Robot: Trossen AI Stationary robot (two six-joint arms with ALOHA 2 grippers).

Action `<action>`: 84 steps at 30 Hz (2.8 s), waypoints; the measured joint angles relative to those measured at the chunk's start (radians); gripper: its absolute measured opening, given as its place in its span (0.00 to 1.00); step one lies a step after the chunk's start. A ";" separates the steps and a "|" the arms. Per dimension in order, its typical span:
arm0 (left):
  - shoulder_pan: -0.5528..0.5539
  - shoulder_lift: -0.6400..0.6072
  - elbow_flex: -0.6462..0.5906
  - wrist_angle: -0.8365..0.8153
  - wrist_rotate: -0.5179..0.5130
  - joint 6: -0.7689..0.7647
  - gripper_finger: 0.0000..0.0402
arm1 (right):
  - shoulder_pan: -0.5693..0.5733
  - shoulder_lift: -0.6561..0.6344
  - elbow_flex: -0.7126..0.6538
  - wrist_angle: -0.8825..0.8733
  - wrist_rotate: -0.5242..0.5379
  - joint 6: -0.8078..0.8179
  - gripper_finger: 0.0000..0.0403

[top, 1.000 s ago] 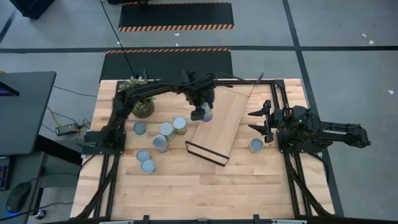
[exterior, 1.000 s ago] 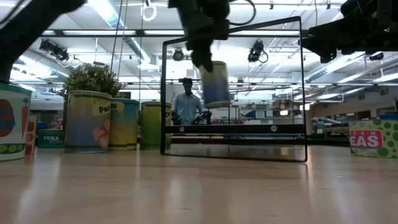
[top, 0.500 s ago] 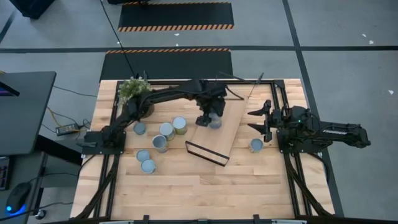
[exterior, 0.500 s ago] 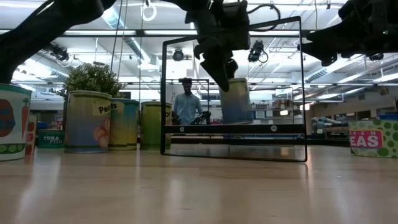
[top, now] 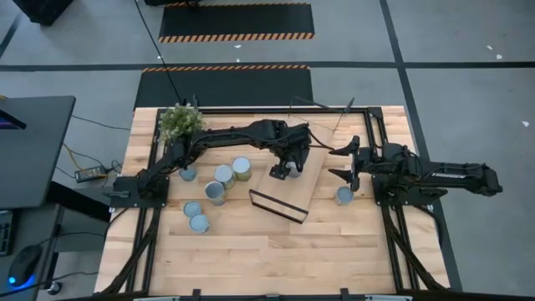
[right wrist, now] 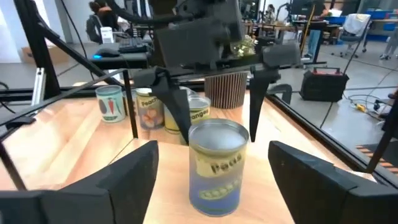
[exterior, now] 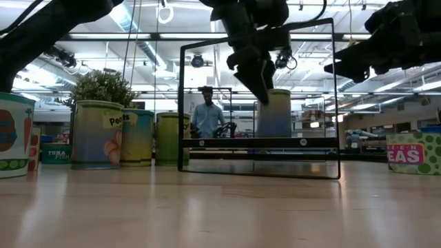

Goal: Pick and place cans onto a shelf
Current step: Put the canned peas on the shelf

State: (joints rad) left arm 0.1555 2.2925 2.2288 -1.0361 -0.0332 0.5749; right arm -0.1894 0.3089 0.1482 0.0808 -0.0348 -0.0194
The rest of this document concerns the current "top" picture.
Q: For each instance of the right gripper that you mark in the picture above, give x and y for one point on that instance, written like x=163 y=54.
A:
x=367 y=165

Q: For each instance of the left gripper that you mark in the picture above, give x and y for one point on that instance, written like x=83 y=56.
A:
x=294 y=146

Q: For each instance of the green peas can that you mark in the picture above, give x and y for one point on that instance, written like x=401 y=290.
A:
x=343 y=195

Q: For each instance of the tall can yellow-green label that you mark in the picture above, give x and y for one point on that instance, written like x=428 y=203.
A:
x=241 y=165

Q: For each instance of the tall can carrots label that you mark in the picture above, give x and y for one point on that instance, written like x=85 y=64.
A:
x=224 y=174

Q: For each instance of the tall can peaches label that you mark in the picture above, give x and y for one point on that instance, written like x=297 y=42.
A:
x=215 y=191

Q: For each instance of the teal tuna can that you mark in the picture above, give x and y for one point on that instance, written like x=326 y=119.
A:
x=188 y=173

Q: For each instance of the short can tomato label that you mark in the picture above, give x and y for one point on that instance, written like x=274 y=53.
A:
x=192 y=208

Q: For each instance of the mixed vegetables can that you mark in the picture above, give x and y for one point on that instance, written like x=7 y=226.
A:
x=199 y=223

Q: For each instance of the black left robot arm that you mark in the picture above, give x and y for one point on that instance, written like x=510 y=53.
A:
x=234 y=136

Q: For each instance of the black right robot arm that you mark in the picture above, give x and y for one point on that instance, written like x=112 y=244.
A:
x=451 y=174

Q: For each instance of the black-framed wooden shelf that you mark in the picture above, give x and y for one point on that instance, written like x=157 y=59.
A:
x=305 y=186

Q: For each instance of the black hazard-striped floor mat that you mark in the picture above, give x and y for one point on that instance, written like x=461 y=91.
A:
x=236 y=18
x=225 y=88

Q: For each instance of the potted plant striped pot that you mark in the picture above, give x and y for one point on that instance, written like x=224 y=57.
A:
x=179 y=121

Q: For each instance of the black power adapter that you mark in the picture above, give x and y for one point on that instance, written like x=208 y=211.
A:
x=90 y=174

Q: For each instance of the dark desk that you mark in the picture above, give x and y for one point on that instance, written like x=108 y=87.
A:
x=37 y=150

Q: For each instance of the grey side desk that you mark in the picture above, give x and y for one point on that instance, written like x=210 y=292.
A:
x=31 y=226

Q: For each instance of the black computer mouse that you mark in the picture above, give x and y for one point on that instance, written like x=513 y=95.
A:
x=25 y=265

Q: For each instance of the dark monitor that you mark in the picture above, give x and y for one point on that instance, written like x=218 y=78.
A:
x=10 y=120

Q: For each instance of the black keyboard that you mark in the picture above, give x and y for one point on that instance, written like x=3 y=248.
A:
x=6 y=232

